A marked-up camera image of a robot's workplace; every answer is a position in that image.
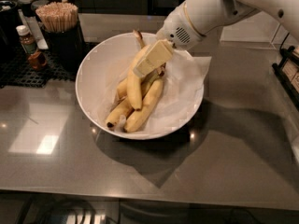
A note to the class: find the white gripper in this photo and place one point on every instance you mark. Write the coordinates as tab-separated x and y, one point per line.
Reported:
177	27

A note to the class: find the long-stemmed yellow banana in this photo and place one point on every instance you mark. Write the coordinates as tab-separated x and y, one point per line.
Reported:
134	93

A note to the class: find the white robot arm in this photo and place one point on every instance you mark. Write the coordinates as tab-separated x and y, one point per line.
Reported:
221	13

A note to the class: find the white bowl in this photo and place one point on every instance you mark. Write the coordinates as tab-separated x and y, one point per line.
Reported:
90	76

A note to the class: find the white paper liner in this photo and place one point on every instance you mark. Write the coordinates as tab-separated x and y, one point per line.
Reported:
182	94

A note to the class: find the black stick holder cup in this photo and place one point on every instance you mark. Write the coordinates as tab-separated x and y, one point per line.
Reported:
68	46

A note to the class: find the bundle of wooden sticks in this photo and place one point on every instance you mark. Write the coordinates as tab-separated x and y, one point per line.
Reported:
58	17

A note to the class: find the clear acrylic sign holder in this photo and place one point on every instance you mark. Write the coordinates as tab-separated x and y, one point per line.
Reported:
259	32

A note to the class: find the white flat card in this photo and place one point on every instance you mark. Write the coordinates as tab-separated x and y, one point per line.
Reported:
35	30

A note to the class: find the small brown jar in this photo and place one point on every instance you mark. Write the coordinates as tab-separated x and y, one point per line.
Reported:
37	61

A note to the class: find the small sauce bottle white cap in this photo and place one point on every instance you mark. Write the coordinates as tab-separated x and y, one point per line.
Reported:
27	40

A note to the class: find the dark lidded jar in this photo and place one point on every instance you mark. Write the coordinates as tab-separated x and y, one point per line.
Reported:
39	3
25	6

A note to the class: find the black grid mat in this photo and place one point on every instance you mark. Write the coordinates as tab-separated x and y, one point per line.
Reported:
18	72

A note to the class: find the black container far left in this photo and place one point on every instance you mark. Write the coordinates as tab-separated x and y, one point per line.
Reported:
9	20

